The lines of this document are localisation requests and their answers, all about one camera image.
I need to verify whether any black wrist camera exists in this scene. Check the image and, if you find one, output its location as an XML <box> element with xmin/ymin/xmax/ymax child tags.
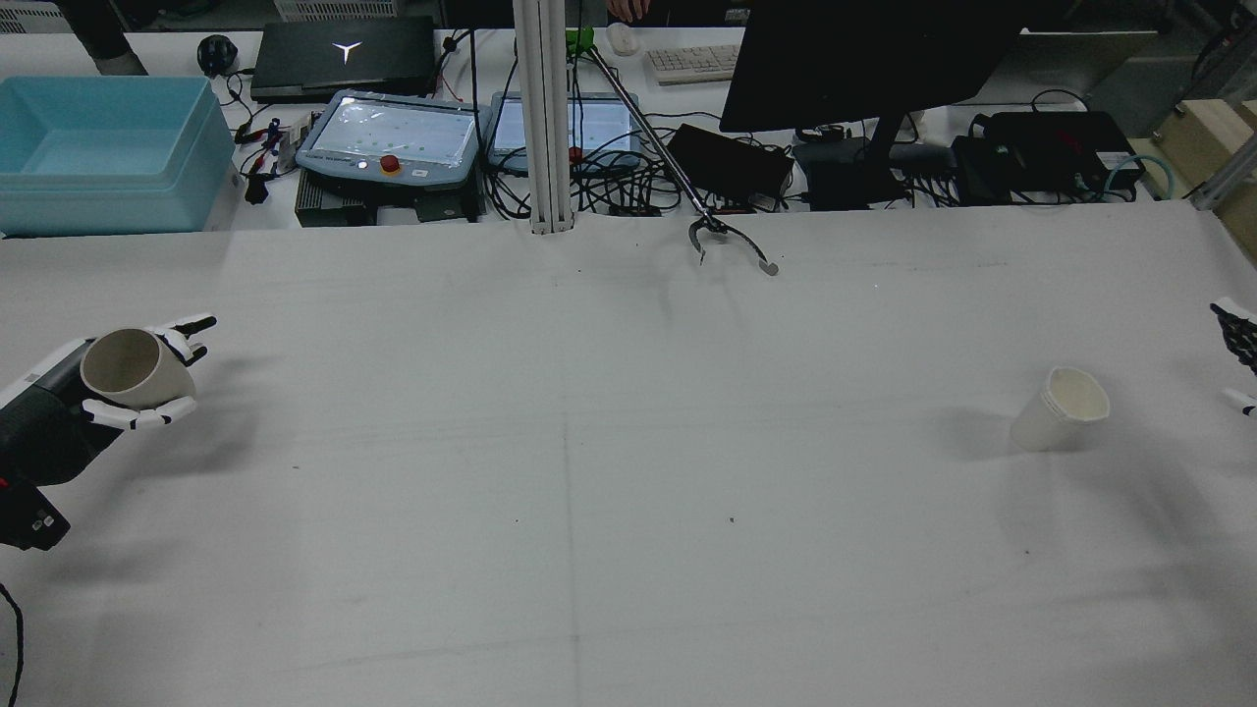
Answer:
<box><xmin>0</xmin><ymin>479</ymin><xmax>72</xmax><ymax>551</ymax></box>

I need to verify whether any aluminium frame bar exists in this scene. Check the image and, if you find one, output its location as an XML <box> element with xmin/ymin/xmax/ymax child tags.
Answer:
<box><xmin>1193</xmin><ymin>133</ymin><xmax>1257</xmax><ymax>212</ymax></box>

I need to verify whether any teach pendant with red button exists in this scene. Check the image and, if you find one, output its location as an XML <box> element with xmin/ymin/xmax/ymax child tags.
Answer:
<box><xmin>295</xmin><ymin>88</ymin><xmax>492</xmax><ymax>192</ymax></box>

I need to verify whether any dark cylindrical post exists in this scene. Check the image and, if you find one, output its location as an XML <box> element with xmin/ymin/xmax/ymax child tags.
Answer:
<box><xmin>59</xmin><ymin>0</ymin><xmax>148</xmax><ymax>77</ymax></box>

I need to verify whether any flat black power box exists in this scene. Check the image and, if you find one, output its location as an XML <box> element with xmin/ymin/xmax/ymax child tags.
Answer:
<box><xmin>666</xmin><ymin>123</ymin><xmax>794</xmax><ymax>202</ymax></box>

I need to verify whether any black controller box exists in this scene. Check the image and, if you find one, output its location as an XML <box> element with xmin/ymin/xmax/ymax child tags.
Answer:
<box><xmin>295</xmin><ymin>182</ymin><xmax>487</xmax><ymax>227</ymax></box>

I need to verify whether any white keyboard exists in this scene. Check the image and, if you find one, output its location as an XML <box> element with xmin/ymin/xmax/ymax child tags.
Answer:
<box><xmin>643</xmin><ymin>44</ymin><xmax>742</xmax><ymax>84</ymax></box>

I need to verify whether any black monitor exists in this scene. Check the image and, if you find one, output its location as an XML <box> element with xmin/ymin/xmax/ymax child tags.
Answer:
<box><xmin>720</xmin><ymin>0</ymin><xmax>1027</xmax><ymax>209</ymax></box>

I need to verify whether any large black electronics box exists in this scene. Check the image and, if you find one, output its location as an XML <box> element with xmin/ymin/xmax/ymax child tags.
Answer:
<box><xmin>951</xmin><ymin>110</ymin><xmax>1145</xmax><ymax>205</ymax></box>

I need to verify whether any ribbed rim white paper cup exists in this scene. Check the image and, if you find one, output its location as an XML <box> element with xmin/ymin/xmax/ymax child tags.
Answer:
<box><xmin>1010</xmin><ymin>366</ymin><xmax>1112</xmax><ymax>453</ymax></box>

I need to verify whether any aluminium profile post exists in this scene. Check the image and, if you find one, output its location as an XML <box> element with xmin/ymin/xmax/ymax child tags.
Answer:
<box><xmin>513</xmin><ymin>0</ymin><xmax>575</xmax><ymax>235</ymax></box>

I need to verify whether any black computer mouse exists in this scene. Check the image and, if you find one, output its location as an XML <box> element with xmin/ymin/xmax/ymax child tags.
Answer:
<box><xmin>196</xmin><ymin>34</ymin><xmax>240</xmax><ymax>78</ymax></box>

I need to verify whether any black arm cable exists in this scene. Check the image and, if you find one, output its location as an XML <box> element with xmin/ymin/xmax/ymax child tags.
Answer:
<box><xmin>0</xmin><ymin>581</ymin><xmax>26</xmax><ymax>707</ymax></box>

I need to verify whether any black laptop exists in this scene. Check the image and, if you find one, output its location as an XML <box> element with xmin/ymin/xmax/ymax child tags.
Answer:
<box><xmin>250</xmin><ymin>17</ymin><xmax>440</xmax><ymax>104</ymax></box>

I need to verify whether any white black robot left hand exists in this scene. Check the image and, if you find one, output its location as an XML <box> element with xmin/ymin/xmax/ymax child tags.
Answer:
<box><xmin>0</xmin><ymin>313</ymin><xmax>218</xmax><ymax>488</ymax></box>

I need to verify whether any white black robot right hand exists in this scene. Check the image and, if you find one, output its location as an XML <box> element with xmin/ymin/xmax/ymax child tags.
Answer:
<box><xmin>1210</xmin><ymin>298</ymin><xmax>1257</xmax><ymax>421</ymax></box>

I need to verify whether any metal reach grabber tool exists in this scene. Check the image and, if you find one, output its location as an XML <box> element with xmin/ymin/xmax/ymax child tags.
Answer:
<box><xmin>565</xmin><ymin>27</ymin><xmax>782</xmax><ymax>278</ymax></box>

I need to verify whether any smooth beige paper cup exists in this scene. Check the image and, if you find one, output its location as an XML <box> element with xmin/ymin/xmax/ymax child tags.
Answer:
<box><xmin>81</xmin><ymin>328</ymin><xmax>197</xmax><ymax>411</ymax></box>

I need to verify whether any teach pendant with lit screen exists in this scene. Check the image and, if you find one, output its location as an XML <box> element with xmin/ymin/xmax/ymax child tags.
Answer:
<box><xmin>488</xmin><ymin>90</ymin><xmax>644</xmax><ymax>178</ymax></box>

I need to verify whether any light blue plastic bin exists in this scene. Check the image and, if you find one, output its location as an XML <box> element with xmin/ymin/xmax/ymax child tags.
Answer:
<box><xmin>0</xmin><ymin>76</ymin><xmax>237</xmax><ymax>237</ymax></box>

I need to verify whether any wooden crate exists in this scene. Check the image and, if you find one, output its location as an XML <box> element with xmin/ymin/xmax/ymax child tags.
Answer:
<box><xmin>1157</xmin><ymin>98</ymin><xmax>1257</xmax><ymax>258</ymax></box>

